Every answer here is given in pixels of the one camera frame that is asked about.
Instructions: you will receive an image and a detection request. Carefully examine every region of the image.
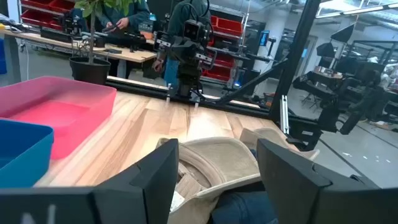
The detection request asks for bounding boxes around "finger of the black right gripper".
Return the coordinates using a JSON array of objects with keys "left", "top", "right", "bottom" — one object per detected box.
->
[
  {"left": 154, "top": 31, "right": 172, "bottom": 52},
  {"left": 196, "top": 52, "right": 215, "bottom": 71}
]

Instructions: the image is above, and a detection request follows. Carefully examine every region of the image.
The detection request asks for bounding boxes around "person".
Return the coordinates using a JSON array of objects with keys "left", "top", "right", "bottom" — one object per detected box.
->
[
  {"left": 151, "top": 0, "right": 213, "bottom": 91},
  {"left": 70, "top": 0, "right": 150, "bottom": 78}
]

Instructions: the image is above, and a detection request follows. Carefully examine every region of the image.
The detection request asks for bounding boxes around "red storage bin rack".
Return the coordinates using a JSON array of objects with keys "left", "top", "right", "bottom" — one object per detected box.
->
[
  {"left": 20, "top": 0, "right": 75, "bottom": 31},
  {"left": 200, "top": 14, "right": 244, "bottom": 82}
]

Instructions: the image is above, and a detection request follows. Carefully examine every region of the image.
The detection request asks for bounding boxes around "pink plastic bin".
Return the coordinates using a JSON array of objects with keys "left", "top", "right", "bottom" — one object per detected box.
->
[{"left": 0, "top": 76, "right": 118, "bottom": 161}]

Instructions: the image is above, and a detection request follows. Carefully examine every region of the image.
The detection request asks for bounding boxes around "wooden workbench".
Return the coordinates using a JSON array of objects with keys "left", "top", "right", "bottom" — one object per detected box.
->
[{"left": 0, "top": 29, "right": 157, "bottom": 79}]

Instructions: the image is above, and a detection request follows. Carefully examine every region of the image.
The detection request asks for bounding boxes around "beige baseball cap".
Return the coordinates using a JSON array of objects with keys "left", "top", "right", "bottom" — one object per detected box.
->
[{"left": 155, "top": 126, "right": 321, "bottom": 224}]

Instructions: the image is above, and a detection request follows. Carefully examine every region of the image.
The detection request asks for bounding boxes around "black softbox light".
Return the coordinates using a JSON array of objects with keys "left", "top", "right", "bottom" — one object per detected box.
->
[
  {"left": 316, "top": 42, "right": 336, "bottom": 58},
  {"left": 330, "top": 23, "right": 356, "bottom": 44}
]

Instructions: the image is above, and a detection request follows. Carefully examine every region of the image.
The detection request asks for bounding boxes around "LED light strip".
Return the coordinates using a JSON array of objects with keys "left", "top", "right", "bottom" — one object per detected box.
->
[{"left": 315, "top": 2, "right": 398, "bottom": 19}]

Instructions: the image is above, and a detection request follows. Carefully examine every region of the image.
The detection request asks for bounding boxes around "blue plastic bin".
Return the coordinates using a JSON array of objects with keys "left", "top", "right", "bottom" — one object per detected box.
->
[{"left": 0, "top": 119, "right": 55, "bottom": 189}]

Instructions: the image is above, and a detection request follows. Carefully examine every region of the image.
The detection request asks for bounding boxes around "small blue-lit screen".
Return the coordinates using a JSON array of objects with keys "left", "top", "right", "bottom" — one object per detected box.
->
[{"left": 259, "top": 29, "right": 271, "bottom": 47}]

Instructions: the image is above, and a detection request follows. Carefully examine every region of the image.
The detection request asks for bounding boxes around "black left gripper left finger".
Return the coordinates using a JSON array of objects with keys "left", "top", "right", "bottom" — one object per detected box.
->
[{"left": 91, "top": 139, "right": 180, "bottom": 224}]

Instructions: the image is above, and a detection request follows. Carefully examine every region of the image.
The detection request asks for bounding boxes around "black equipment on workbench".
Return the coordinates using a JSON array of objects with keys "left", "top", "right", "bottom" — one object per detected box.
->
[{"left": 40, "top": 27, "right": 147, "bottom": 53}]

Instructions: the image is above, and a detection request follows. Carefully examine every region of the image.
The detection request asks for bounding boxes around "blue denim baseball cap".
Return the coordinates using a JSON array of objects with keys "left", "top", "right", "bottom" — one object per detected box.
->
[{"left": 208, "top": 148, "right": 279, "bottom": 224}]

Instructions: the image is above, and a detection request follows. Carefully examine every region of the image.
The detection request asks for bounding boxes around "black aluminium table frame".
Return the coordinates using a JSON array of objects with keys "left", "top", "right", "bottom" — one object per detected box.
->
[{"left": 105, "top": 0, "right": 323, "bottom": 152}]

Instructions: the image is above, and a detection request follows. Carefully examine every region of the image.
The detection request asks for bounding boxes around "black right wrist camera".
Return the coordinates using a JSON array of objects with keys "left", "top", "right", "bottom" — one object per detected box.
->
[{"left": 182, "top": 19, "right": 210, "bottom": 41}]

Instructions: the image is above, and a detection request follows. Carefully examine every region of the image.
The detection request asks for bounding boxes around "black plant pot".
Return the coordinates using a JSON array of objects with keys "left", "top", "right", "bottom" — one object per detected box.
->
[{"left": 68, "top": 56, "right": 112, "bottom": 86}]

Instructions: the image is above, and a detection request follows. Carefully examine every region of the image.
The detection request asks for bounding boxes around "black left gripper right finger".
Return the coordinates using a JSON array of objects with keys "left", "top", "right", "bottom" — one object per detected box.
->
[{"left": 256, "top": 138, "right": 332, "bottom": 224}]

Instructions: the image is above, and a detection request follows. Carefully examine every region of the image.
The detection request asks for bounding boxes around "silver metal bracket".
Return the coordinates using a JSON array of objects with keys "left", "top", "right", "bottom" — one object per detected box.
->
[{"left": 279, "top": 95, "right": 290, "bottom": 135}]

